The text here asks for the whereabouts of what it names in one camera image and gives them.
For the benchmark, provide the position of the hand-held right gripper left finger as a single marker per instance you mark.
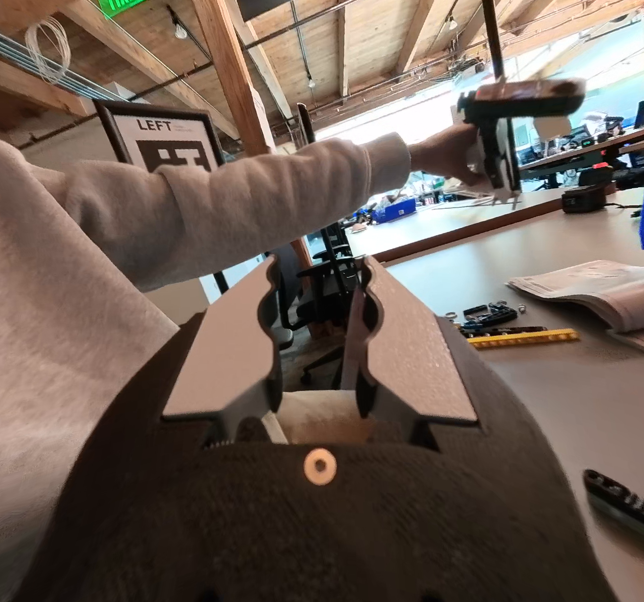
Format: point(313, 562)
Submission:
point(221, 355)

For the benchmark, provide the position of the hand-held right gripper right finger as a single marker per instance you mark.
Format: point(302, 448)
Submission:
point(422, 360)

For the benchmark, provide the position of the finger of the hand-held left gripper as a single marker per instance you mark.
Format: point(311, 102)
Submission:
point(490, 159)
point(509, 154)

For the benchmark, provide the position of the person's left forearm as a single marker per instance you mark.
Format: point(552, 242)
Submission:
point(276, 200)

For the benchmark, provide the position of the short black lego beam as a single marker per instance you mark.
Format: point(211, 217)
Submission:
point(477, 309)

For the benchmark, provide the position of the yellow lego beam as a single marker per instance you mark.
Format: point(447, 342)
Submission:
point(523, 339)

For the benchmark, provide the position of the black lego beam with pin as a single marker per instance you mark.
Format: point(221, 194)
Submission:
point(616, 501)

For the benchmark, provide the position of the person's left hand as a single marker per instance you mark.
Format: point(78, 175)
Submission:
point(442, 154)

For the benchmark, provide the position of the far cluttered desk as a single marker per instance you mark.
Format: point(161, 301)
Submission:
point(578, 152)

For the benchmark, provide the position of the wood-edged table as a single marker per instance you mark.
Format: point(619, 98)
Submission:
point(453, 225)

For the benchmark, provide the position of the black metal pole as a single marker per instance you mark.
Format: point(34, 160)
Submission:
point(490, 19)

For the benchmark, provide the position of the black display device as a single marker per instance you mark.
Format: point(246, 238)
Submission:
point(586, 199)

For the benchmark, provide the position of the blue plastic bin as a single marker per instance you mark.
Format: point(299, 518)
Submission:
point(641, 227)
point(397, 210)

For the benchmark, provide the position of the instruction booklet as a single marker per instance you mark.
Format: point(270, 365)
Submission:
point(593, 290)

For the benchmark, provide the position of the black framed marker sign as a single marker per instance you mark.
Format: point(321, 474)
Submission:
point(166, 134)

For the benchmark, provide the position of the wooden support post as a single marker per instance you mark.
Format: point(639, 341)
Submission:
point(226, 59)

